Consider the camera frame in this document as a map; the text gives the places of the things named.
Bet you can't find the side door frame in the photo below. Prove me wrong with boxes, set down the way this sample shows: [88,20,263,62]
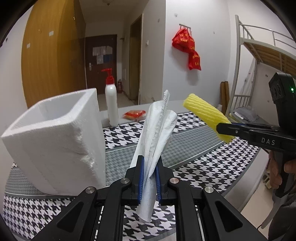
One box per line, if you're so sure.
[129,15,142,105]

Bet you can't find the yellow foam net sleeve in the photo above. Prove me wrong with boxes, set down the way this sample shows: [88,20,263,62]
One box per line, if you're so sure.
[183,93,234,144]

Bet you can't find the right hand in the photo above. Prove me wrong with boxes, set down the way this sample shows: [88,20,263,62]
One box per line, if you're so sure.
[268,151,296,189]

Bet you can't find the white styrofoam box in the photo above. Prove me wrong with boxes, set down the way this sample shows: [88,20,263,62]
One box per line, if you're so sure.
[1,88,106,196]

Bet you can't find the dark brown entrance door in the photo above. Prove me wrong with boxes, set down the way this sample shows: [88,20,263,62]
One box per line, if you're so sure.
[85,35,117,94]

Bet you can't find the white pump lotion bottle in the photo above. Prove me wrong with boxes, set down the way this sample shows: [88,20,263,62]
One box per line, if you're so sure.
[102,68,119,127]

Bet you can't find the red snack packet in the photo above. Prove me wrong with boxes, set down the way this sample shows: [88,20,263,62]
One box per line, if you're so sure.
[122,110,146,121]

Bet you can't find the metal bunk bed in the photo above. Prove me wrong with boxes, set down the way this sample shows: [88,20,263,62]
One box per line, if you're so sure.
[226,15,295,125]

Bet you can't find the red hanging bags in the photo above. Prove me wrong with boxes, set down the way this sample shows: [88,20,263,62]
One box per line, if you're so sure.
[171,25,201,71]

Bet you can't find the ceiling lamp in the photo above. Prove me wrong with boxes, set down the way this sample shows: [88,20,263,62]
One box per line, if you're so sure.
[102,0,114,6]

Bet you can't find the wooden boards leaning on wall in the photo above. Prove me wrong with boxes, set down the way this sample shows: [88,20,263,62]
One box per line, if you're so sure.
[220,81,230,113]

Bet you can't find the wooden wardrobe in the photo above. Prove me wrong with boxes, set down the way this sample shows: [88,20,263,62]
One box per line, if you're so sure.
[21,0,86,108]

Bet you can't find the red fire extinguisher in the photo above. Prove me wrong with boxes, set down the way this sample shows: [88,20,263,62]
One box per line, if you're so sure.
[117,79,123,93]

